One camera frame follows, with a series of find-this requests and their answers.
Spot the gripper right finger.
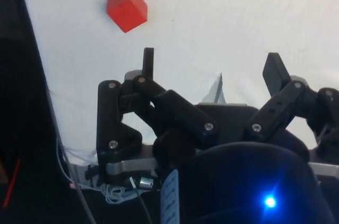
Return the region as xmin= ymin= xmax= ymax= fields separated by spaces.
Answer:
xmin=243 ymin=52 xmax=339 ymax=154

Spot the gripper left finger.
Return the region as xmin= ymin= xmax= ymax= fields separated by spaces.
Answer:
xmin=96 ymin=47 xmax=219 ymax=166

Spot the red cube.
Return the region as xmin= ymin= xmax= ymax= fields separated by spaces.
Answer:
xmin=106 ymin=0 xmax=148 ymax=34

